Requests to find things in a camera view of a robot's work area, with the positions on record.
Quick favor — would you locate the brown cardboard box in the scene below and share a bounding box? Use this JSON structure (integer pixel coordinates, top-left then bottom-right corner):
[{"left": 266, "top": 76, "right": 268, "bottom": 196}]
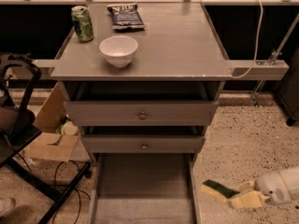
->
[{"left": 24, "top": 84, "right": 89, "bottom": 161}]

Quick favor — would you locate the metal clamp bracket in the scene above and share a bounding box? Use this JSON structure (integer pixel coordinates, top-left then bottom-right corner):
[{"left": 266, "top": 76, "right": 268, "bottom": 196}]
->
[{"left": 250, "top": 12, "right": 299, "bottom": 107}]

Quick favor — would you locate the black floor cable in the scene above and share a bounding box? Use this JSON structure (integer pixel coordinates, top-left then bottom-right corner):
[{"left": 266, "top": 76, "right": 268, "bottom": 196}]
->
[{"left": 50, "top": 161, "right": 92, "bottom": 224}]

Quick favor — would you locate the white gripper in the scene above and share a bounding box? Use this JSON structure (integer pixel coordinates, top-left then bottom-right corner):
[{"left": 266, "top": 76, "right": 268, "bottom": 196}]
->
[{"left": 229, "top": 170, "right": 292, "bottom": 209}]

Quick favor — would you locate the white ceramic bowl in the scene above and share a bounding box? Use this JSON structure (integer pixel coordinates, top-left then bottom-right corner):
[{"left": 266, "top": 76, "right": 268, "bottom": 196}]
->
[{"left": 99, "top": 35, "right": 138, "bottom": 67}]

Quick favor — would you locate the grey middle drawer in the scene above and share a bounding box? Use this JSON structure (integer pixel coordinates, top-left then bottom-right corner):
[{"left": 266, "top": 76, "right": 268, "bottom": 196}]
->
[{"left": 81, "top": 126, "right": 205, "bottom": 153}]

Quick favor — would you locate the white cup on floor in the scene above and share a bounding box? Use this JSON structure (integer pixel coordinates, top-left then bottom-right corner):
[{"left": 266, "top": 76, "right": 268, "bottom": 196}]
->
[{"left": 61, "top": 121, "right": 78, "bottom": 135}]

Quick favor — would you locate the blue chip bag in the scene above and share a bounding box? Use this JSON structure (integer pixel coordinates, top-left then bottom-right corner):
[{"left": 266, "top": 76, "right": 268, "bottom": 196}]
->
[{"left": 107, "top": 3, "right": 146, "bottom": 30}]

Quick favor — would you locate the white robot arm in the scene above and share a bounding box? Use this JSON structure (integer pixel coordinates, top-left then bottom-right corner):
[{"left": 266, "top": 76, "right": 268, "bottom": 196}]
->
[{"left": 228, "top": 167, "right": 299, "bottom": 209}]

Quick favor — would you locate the black office chair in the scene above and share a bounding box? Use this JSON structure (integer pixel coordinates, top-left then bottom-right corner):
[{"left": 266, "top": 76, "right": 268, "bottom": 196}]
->
[{"left": 0, "top": 53, "right": 91, "bottom": 224}]

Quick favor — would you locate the white shoe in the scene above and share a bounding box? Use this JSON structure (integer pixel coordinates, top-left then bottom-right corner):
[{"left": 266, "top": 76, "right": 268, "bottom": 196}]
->
[{"left": 0, "top": 198, "right": 16, "bottom": 217}]

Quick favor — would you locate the green soda can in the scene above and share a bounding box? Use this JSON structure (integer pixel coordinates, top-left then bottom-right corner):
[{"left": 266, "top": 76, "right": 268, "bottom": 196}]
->
[{"left": 71, "top": 6, "right": 93, "bottom": 42}]

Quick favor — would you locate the grey drawer cabinet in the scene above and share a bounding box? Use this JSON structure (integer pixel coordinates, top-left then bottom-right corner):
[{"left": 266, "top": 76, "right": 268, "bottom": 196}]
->
[{"left": 50, "top": 1, "right": 235, "bottom": 224}]

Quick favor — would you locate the white cable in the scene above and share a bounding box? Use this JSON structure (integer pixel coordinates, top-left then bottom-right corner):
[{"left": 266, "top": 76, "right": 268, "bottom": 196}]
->
[{"left": 229, "top": 0, "right": 264, "bottom": 80}]

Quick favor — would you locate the grey top drawer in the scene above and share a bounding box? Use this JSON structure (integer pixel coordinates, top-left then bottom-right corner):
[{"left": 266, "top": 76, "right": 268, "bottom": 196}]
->
[{"left": 64, "top": 81, "right": 220, "bottom": 128}]

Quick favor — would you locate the grey open bottom drawer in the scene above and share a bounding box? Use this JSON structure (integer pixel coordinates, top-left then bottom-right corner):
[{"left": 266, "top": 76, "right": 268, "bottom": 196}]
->
[{"left": 87, "top": 153, "right": 202, "bottom": 224}]

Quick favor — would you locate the green and yellow sponge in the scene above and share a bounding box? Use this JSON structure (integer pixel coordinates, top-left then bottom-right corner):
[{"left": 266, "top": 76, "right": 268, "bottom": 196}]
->
[{"left": 200, "top": 179, "right": 239, "bottom": 203}]

